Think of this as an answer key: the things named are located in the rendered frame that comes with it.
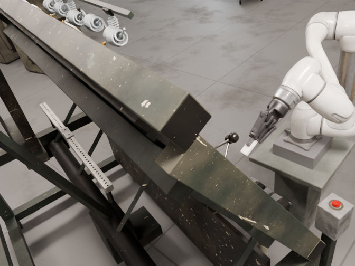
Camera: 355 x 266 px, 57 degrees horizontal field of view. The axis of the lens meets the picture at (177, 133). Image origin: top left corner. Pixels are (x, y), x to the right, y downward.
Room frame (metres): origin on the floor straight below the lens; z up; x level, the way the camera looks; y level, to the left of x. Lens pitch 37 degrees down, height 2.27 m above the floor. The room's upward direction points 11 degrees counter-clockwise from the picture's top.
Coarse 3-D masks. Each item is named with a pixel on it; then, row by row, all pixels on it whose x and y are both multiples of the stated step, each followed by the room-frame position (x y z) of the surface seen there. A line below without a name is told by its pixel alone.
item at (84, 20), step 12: (48, 0) 1.92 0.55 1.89; (84, 0) 1.44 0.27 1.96; (96, 0) 1.36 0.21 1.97; (72, 12) 1.57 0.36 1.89; (84, 12) 1.46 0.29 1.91; (120, 12) 1.16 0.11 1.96; (84, 24) 1.40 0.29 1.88; (96, 24) 1.42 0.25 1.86; (108, 36) 1.20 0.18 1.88; (120, 36) 1.16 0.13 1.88
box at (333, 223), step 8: (328, 200) 1.02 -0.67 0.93; (344, 200) 1.00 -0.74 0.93; (320, 208) 0.99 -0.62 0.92; (328, 208) 0.97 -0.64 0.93; (336, 208) 0.96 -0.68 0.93; (344, 208) 0.95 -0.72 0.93; (352, 208) 0.95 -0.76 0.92; (320, 216) 0.98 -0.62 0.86; (328, 216) 0.95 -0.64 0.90; (336, 216) 0.92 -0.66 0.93; (344, 216) 0.92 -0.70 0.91; (320, 224) 0.97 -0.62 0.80; (328, 224) 0.94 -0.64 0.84; (336, 224) 0.91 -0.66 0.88; (344, 224) 0.93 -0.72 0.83; (328, 232) 0.93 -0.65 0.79; (336, 232) 0.90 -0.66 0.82
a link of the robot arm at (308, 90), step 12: (300, 60) 1.11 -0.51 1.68; (312, 60) 1.07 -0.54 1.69; (288, 72) 1.08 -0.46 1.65; (300, 72) 1.04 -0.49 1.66; (312, 72) 1.03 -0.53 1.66; (288, 84) 1.03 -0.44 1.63; (300, 84) 1.01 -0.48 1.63; (312, 84) 1.01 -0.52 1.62; (324, 84) 1.01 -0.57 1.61; (300, 96) 1.00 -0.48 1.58; (312, 96) 0.99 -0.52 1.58
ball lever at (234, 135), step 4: (232, 132) 0.90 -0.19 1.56; (228, 136) 0.89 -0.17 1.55; (232, 136) 0.88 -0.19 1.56; (236, 136) 0.88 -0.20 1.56; (228, 140) 0.89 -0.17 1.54; (232, 140) 0.87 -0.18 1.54; (236, 140) 0.87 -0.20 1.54; (220, 144) 0.89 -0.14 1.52; (224, 144) 0.89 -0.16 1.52; (216, 148) 0.89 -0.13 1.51
